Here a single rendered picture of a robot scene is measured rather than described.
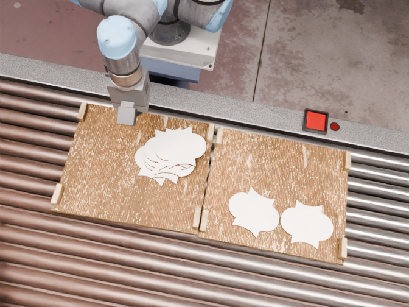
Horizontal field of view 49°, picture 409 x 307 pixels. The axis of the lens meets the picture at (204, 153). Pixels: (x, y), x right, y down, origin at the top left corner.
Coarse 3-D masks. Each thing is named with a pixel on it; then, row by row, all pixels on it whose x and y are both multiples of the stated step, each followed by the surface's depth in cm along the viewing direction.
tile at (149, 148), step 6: (156, 132) 133; (162, 132) 133; (156, 138) 132; (150, 144) 131; (144, 150) 130; (150, 150) 130; (150, 156) 129; (156, 156) 130; (156, 162) 129; (162, 162) 129; (168, 162) 129; (162, 168) 129
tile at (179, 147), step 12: (168, 132) 132; (180, 132) 132; (156, 144) 130; (168, 144) 130; (180, 144) 131; (192, 144) 131; (204, 144) 131; (168, 156) 129; (180, 156) 129; (192, 156) 130
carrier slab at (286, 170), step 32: (224, 128) 139; (224, 160) 134; (256, 160) 135; (288, 160) 136; (320, 160) 137; (224, 192) 130; (288, 192) 132; (320, 192) 132; (224, 224) 126; (320, 256) 124
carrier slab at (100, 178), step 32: (96, 128) 136; (128, 128) 136; (160, 128) 137; (192, 128) 138; (96, 160) 131; (128, 160) 132; (64, 192) 127; (96, 192) 127; (128, 192) 128; (160, 192) 129; (192, 192) 129; (160, 224) 125
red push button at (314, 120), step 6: (312, 114) 144; (318, 114) 144; (306, 120) 143; (312, 120) 143; (318, 120) 143; (324, 120) 143; (306, 126) 142; (312, 126) 142; (318, 126) 142; (324, 126) 143
